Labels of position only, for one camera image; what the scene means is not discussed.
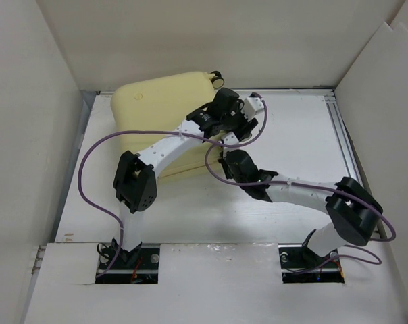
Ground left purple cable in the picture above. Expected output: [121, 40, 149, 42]
[79, 92, 270, 279]

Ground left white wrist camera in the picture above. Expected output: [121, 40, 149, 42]
[241, 92, 266, 120]

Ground yellow suitcase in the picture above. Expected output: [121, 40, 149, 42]
[110, 71, 224, 182]

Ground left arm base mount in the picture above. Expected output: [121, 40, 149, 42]
[95, 244, 160, 284]

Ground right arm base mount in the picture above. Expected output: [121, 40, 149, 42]
[278, 243, 345, 284]

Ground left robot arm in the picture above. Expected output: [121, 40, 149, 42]
[113, 88, 267, 268]

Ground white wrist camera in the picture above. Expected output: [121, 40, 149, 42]
[221, 132, 239, 147]
[241, 92, 266, 120]

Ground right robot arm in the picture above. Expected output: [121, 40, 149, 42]
[219, 149, 383, 266]

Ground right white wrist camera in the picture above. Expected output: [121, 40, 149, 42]
[221, 132, 239, 147]

